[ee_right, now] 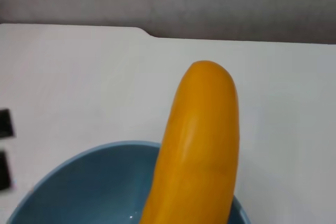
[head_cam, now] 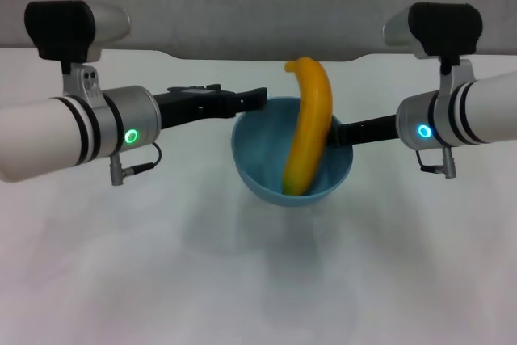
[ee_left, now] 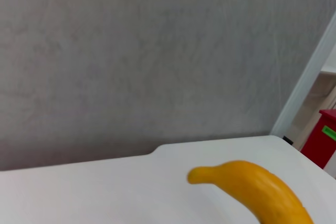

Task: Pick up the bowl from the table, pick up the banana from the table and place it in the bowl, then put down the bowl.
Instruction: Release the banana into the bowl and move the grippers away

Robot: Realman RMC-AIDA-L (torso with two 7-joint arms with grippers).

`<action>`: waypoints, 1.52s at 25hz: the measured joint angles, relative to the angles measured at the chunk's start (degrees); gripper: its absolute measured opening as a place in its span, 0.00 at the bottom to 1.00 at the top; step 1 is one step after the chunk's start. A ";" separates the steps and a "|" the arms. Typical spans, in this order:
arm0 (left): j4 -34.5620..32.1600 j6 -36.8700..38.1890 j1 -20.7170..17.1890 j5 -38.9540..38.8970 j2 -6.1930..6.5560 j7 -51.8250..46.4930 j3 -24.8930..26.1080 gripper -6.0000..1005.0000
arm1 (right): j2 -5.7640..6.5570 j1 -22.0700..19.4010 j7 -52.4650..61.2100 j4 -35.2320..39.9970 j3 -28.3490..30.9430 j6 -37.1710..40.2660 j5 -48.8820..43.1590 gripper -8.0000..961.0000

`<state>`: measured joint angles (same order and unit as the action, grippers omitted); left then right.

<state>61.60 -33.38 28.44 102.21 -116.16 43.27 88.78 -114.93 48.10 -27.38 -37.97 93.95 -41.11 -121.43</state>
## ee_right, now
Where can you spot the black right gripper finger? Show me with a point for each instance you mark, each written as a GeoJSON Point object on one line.
{"type": "Point", "coordinates": [4, 171]}
{"type": "Point", "coordinates": [5, 123]}

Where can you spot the blue bowl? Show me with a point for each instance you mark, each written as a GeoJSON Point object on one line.
{"type": "Point", "coordinates": [92, 187]}

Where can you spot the yellow banana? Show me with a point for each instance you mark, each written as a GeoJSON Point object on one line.
{"type": "Point", "coordinates": [199, 142]}

